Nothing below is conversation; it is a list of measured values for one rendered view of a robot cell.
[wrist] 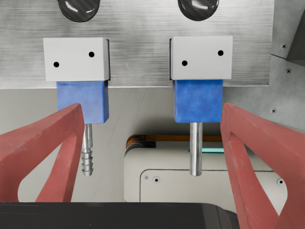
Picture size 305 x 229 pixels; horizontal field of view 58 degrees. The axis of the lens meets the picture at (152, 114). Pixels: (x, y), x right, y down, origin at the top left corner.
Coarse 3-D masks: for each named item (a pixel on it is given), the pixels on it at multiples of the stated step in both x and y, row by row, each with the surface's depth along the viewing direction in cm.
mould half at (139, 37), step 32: (0, 0) 25; (32, 0) 25; (128, 0) 25; (160, 0) 25; (224, 0) 25; (256, 0) 25; (0, 32) 25; (32, 32) 25; (64, 32) 25; (96, 32) 25; (128, 32) 25; (160, 32) 25; (192, 32) 25; (224, 32) 25; (256, 32) 25; (0, 64) 26; (32, 64) 26; (128, 64) 26; (160, 64) 26; (256, 64) 26
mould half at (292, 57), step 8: (304, 16) 30; (304, 24) 29; (296, 32) 30; (304, 32) 29; (296, 40) 30; (304, 40) 28; (296, 48) 29; (304, 48) 28; (288, 56) 31; (296, 56) 29; (304, 56) 27; (304, 64) 30
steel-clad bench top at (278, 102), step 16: (288, 0) 30; (304, 0) 30; (288, 16) 30; (272, 32) 31; (288, 32) 31; (272, 48) 31; (288, 48) 31; (272, 64) 31; (288, 64) 31; (272, 80) 32; (288, 80) 32; (304, 80) 32; (224, 96) 32; (240, 96) 32; (256, 96) 32; (272, 96) 32; (288, 96) 32; (304, 96) 32; (256, 112) 32; (272, 112) 32; (288, 112) 32; (304, 112) 32; (304, 128) 32
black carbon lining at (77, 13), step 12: (60, 0) 25; (72, 0) 25; (84, 0) 25; (96, 0) 25; (180, 0) 25; (192, 0) 25; (204, 0) 25; (216, 0) 25; (72, 12) 25; (84, 12) 25; (192, 12) 25; (204, 12) 25
